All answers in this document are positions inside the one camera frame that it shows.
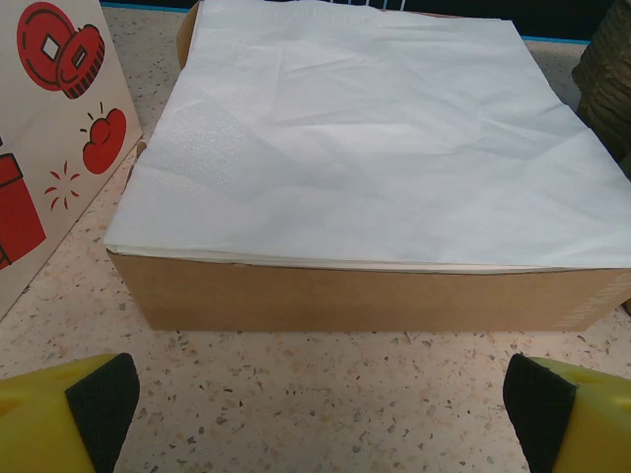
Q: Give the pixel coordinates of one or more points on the brown cardboard napkin box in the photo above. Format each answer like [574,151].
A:
[345,300]

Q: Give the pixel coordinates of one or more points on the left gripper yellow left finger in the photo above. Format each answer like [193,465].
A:
[44,424]

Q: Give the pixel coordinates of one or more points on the red printed paper bag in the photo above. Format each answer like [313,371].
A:
[59,148]

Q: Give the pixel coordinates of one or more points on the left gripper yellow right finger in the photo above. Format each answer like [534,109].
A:
[591,428]

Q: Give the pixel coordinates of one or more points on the brown pulp cup carrier stack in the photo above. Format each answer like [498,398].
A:
[609,74]

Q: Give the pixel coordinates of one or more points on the white paper napkin stack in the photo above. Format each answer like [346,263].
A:
[370,148]

